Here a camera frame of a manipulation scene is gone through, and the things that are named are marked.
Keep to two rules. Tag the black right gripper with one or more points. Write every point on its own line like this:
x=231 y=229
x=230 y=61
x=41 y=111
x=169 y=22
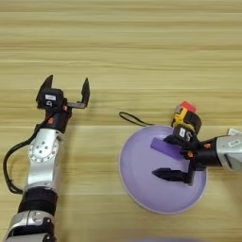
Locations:
x=206 y=154

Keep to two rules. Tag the round purple plate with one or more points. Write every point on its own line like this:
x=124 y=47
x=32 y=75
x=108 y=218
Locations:
x=141 y=189

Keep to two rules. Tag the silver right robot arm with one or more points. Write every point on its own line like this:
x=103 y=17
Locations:
x=231 y=151

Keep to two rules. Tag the dark robot torso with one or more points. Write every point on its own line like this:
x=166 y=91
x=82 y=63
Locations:
x=160 y=240

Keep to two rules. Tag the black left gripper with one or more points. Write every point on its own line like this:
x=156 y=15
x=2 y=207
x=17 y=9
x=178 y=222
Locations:
x=57 y=121

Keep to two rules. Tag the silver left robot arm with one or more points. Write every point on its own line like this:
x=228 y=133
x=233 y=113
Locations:
x=42 y=164

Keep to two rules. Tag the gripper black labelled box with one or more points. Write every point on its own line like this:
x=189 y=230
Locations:
x=51 y=97
x=182 y=134

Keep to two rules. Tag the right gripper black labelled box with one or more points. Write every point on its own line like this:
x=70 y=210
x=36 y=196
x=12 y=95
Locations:
x=182 y=134

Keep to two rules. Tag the purple rectangular block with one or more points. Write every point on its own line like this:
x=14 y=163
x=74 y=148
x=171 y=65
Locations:
x=164 y=148

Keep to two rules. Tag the yellow black tape measure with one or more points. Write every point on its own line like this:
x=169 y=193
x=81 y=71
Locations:
x=186 y=118

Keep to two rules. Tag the red cube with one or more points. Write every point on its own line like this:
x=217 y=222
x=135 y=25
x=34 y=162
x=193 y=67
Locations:
x=188 y=106

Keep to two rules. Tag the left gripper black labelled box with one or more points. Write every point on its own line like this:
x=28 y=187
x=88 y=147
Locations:
x=51 y=97

